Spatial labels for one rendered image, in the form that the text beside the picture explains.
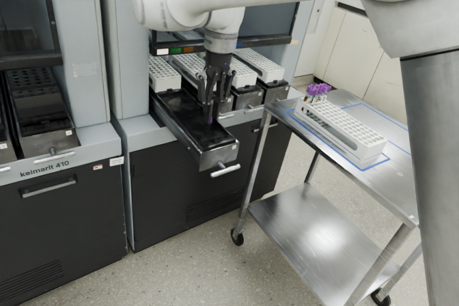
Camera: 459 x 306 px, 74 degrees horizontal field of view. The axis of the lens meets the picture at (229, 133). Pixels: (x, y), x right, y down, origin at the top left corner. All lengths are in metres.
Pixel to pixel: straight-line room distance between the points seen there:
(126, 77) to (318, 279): 1.01
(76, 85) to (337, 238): 1.19
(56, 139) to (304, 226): 1.05
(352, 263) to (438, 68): 1.20
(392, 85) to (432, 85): 2.80
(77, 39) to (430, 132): 0.85
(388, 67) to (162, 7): 2.61
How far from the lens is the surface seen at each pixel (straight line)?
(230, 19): 0.81
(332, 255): 1.42
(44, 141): 0.97
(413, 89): 0.33
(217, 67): 0.89
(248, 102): 1.23
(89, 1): 0.93
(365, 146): 0.94
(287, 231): 1.42
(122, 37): 0.98
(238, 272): 1.58
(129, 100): 1.07
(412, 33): 0.30
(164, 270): 1.56
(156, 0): 0.70
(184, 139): 0.93
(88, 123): 1.08
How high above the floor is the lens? 1.34
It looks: 34 degrees down
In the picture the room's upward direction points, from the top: 10 degrees clockwise
